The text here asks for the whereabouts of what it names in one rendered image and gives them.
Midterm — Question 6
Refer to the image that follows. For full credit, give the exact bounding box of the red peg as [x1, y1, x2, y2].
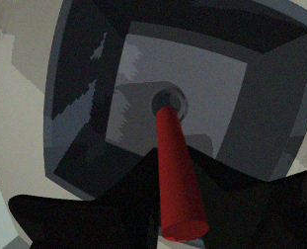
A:
[156, 108, 209, 242]

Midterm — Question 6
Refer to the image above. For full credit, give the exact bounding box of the grey square plate with hole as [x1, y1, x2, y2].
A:
[105, 34, 248, 159]

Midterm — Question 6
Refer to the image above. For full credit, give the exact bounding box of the dark grey open box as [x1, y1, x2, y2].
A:
[42, 0, 307, 201]

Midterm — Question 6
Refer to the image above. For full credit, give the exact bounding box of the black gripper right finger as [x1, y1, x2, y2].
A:
[188, 145, 307, 249]

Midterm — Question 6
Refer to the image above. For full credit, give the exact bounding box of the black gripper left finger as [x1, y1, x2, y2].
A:
[8, 148, 161, 249]

